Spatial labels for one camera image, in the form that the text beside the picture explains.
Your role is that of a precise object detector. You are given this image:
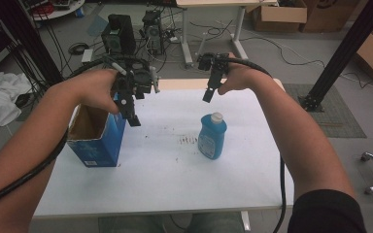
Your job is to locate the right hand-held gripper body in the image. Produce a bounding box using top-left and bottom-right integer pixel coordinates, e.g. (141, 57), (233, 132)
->
(197, 52), (230, 76)

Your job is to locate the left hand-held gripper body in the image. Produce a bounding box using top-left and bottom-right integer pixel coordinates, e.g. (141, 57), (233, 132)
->
(103, 55), (161, 101)

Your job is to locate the blue bottle with white cap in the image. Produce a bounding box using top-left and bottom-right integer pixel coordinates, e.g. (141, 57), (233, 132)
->
(197, 112), (228, 160)

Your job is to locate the person's right hand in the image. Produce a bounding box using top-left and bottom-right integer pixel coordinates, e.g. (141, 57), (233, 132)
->
(217, 56), (266, 96)

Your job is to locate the person's left hand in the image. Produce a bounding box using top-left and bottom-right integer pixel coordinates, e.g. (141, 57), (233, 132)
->
(73, 68), (123, 115)

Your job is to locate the white-legged wooden desk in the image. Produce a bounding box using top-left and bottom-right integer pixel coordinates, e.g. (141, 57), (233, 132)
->
(175, 0), (279, 66)

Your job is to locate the black computer tower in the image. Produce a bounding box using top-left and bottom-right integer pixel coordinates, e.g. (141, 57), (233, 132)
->
(100, 14), (137, 56)

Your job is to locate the silver computer tower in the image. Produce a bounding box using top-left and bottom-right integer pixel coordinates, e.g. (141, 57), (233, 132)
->
(141, 9), (165, 56)

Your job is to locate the open cardboard box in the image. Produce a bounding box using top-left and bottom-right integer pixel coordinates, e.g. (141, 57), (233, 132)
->
(251, 0), (309, 33)

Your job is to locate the round white table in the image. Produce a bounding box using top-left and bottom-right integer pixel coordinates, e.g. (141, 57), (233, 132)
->
(22, 0), (86, 21)

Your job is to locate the black metal stand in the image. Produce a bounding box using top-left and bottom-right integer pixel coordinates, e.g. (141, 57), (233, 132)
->
(0, 0), (64, 86)

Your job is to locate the grey floor mat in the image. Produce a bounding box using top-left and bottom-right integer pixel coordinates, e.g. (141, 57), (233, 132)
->
(283, 83), (367, 140)

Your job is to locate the large cardboard box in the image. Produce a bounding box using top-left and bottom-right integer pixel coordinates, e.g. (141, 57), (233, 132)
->
(299, 0), (373, 33)

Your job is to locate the white cloth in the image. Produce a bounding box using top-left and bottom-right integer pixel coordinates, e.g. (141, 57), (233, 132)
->
(0, 71), (33, 130)

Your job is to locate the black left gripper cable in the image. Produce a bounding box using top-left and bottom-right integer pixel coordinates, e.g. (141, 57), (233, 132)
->
(0, 56), (150, 213)

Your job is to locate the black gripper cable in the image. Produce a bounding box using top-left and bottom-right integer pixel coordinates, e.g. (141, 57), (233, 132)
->
(0, 56), (150, 213)
(226, 56), (288, 233)

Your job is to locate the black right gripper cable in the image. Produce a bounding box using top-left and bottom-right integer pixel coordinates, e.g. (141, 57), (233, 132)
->
(226, 56), (288, 233)

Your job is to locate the black metal post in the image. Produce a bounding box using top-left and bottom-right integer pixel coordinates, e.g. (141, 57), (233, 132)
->
(298, 0), (373, 113)

